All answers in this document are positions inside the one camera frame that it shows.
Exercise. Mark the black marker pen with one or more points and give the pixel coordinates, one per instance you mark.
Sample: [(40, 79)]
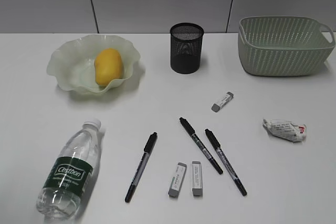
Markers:
[(191, 132), (141, 167), (216, 145)]

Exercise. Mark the yellow mango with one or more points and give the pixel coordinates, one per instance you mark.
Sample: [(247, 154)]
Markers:
[(108, 66)]

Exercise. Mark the grey white eraser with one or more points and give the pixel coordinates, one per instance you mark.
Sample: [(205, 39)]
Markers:
[(177, 180), (222, 102), (197, 179)]

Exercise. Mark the clear Cestbon water bottle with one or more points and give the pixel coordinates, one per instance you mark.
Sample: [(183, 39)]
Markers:
[(62, 192)]

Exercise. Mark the waste paper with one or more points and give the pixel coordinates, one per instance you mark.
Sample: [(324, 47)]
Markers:
[(286, 130)]

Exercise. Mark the black mesh pen holder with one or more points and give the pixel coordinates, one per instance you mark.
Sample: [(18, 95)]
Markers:
[(186, 47)]

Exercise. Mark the pale green wavy plate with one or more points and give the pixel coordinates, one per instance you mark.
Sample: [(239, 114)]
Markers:
[(72, 64)]

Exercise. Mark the pale green plastic basket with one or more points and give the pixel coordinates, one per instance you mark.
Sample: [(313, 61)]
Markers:
[(283, 46)]

